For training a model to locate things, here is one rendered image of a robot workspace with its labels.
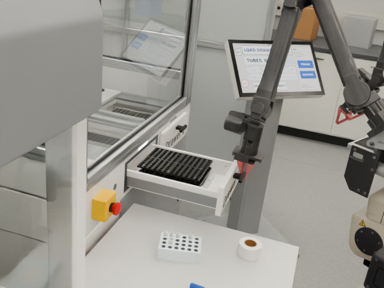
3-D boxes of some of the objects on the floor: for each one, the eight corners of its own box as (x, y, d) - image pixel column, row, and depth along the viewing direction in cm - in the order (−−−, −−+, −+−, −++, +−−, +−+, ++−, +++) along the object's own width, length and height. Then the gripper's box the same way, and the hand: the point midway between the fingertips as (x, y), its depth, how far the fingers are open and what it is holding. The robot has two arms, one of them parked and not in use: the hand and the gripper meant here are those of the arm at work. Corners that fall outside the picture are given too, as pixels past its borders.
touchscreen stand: (298, 258, 267) (339, 91, 227) (231, 271, 249) (261, 93, 209) (256, 213, 308) (283, 65, 268) (195, 222, 291) (215, 65, 251)
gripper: (235, 136, 150) (226, 178, 156) (265, 144, 147) (255, 186, 154) (239, 130, 156) (231, 170, 162) (268, 138, 153) (259, 178, 160)
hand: (243, 175), depth 157 cm, fingers closed
